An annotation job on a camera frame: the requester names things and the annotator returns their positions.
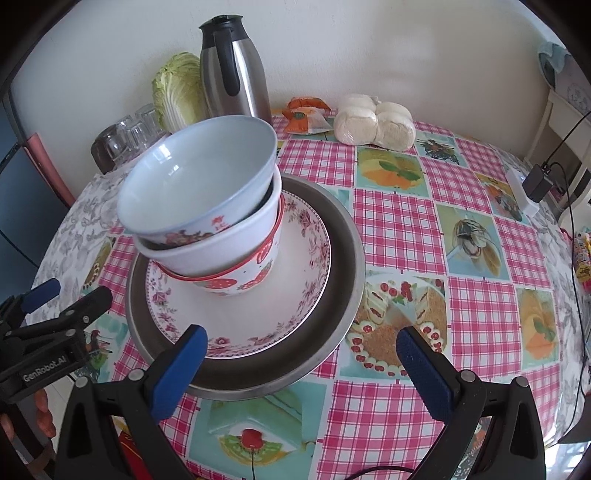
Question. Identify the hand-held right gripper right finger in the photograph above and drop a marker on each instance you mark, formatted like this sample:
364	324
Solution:
422	369

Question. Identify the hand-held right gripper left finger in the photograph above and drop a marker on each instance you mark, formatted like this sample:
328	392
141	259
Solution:
178	369

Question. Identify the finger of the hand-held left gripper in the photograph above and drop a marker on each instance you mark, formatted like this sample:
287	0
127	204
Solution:
87	302
44	290

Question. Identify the strawberry print bowl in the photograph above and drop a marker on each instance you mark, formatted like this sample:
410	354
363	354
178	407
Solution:
244	281

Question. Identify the white square bowl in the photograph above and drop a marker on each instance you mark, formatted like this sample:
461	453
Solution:
221	258

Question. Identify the stainless steel basin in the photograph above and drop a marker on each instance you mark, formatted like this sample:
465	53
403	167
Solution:
341	277

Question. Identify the floral rimmed round plate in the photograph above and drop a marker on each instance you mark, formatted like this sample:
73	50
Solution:
277	295

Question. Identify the pale blue floral bowl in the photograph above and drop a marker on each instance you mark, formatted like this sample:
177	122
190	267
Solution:
198	175

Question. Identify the person's left hand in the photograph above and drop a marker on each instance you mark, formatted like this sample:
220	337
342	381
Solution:
45	410

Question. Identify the dark cabinet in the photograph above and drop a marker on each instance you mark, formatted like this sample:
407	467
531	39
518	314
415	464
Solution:
23	184

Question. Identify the pink board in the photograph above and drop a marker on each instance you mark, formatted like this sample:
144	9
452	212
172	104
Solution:
48	166

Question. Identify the dark brown cup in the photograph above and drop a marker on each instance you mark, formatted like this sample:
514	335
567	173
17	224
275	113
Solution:
98	154

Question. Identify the pink checkered tablecloth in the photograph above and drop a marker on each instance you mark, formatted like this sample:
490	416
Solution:
392	221

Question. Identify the clear glass cup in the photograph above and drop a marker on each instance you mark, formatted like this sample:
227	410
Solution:
148	113
141	136
116	141

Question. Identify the yellow printed packet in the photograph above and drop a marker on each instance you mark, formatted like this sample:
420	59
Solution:
582	258

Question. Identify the white power strip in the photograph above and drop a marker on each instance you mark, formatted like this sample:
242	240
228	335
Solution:
519	194

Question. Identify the black charger adapter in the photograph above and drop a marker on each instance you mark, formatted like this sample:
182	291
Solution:
538	182

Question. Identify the napa cabbage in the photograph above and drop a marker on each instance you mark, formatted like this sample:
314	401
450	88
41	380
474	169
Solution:
178	92

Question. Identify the bag of white steamed buns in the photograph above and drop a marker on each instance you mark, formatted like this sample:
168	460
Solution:
374	122

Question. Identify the stainless steel thermos jug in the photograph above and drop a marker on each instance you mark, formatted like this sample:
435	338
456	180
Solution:
249	83

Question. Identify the orange snack packet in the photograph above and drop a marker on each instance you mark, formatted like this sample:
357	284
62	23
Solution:
307	102
307	121

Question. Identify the white shelf unit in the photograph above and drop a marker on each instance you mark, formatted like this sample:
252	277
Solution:
561	120

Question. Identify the pale blue patterned cloth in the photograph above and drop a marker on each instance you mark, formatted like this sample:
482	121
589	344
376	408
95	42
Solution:
563	69

